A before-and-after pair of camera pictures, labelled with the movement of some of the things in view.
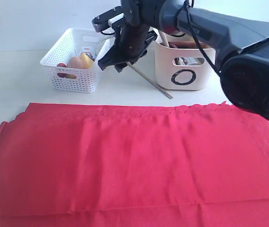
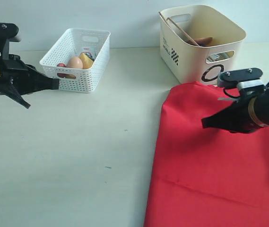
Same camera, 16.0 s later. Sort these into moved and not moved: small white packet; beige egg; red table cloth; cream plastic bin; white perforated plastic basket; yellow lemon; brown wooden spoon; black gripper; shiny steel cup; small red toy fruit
Moved: brown wooden spoon; small white packet; shiny steel cup; red table cloth; black gripper; cream plastic bin
Not moved: white perforated plastic basket; beige egg; yellow lemon; small red toy fruit
